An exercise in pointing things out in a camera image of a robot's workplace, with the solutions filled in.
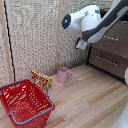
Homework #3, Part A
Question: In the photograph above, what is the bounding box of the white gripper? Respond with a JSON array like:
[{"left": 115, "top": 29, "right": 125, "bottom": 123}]
[{"left": 75, "top": 37, "right": 90, "bottom": 51}]

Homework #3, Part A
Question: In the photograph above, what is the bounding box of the brown drawer cabinet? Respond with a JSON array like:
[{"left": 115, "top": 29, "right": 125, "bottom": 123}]
[{"left": 87, "top": 8, "right": 128, "bottom": 82}]

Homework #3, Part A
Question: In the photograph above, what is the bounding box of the pink mug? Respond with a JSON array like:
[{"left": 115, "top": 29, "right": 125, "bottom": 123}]
[{"left": 56, "top": 66, "right": 73, "bottom": 84}]

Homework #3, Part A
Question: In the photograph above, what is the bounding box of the woven folding screen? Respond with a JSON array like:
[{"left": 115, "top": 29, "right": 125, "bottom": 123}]
[{"left": 0, "top": 0, "right": 114, "bottom": 88}]

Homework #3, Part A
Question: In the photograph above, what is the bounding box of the colourful patterned box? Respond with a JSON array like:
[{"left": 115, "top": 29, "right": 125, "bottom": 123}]
[{"left": 30, "top": 69, "right": 54, "bottom": 96}]

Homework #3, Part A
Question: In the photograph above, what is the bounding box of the red shopping basket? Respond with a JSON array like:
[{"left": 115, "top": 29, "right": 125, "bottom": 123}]
[{"left": 0, "top": 78, "right": 56, "bottom": 128}]

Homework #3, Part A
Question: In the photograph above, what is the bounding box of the short silver drawer handle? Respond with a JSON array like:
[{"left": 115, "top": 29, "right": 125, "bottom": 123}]
[{"left": 95, "top": 54, "right": 120, "bottom": 67}]

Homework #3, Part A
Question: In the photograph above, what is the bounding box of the long silver drawer handle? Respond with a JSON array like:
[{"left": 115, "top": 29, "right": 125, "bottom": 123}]
[{"left": 107, "top": 34, "right": 120, "bottom": 42}]

